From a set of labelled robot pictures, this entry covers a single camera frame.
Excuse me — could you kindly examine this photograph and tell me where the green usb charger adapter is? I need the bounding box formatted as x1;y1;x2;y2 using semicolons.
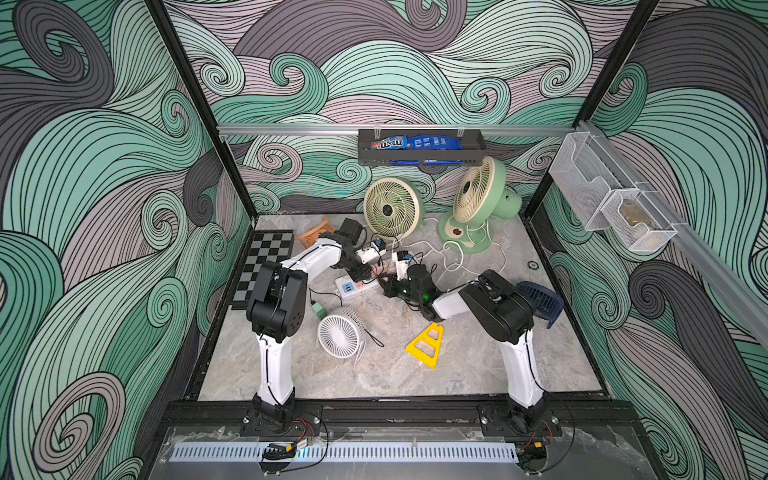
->
311;302;327;321

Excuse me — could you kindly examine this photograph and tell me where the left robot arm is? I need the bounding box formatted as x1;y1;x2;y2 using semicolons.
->
246;218;371;428

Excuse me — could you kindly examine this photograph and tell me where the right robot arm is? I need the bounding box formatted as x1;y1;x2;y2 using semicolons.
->
378;264;545;427

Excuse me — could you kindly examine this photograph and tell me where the white multicolour power strip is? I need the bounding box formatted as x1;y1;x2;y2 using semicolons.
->
334;275;381;301

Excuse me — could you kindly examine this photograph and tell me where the small white desk fan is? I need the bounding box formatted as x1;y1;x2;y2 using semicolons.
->
317;307;366;360

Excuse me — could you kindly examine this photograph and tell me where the small orange desk fan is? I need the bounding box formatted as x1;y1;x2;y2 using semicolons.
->
295;216;336;249

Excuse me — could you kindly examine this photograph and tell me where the cream green round fan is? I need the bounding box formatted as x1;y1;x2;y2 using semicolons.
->
363;177;424;239

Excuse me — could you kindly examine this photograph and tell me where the dark blue small fan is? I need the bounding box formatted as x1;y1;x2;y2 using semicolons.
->
517;281;565;329

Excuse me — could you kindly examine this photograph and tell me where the black white chessboard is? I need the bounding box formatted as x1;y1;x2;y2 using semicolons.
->
230;230;295;311

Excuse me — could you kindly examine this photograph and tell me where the blue candy bag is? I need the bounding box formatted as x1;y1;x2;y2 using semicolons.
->
369;135;462;165

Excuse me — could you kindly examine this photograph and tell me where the small clear plastic bin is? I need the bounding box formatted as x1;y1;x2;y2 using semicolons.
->
601;188;677;253

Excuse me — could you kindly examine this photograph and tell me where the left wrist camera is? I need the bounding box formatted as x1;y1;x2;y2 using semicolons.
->
355;239;387;265

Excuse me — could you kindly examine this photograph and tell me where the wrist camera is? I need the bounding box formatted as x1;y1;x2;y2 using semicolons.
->
392;251;412;281
355;239;387;265

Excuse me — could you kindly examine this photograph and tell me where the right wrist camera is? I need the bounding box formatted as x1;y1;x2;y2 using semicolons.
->
392;251;412;281

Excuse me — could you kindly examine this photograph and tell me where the yellow triangular plastic frame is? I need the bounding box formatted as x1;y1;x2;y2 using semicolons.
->
405;323;444;369

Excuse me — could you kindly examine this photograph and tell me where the black cable white fan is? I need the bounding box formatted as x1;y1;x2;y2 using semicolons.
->
309;288;384;358

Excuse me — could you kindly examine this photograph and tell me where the white cable pedestal fan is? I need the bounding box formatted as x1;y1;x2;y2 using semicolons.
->
407;220;509;275

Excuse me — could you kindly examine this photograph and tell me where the large green pedestal fan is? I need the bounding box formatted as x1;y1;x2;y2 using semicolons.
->
437;156;522;255

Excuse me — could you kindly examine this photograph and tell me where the black wall shelf basket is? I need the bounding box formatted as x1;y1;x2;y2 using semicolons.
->
357;127;487;166

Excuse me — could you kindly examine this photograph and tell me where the aluminium wall rail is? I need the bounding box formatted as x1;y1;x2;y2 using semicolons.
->
217;122;577;139

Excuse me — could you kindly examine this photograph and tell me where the clear plastic wall bin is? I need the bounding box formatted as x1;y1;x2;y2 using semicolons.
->
549;131;623;231

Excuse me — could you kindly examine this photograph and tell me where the white perforated cable duct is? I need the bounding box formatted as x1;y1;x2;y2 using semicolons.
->
169;441;518;464

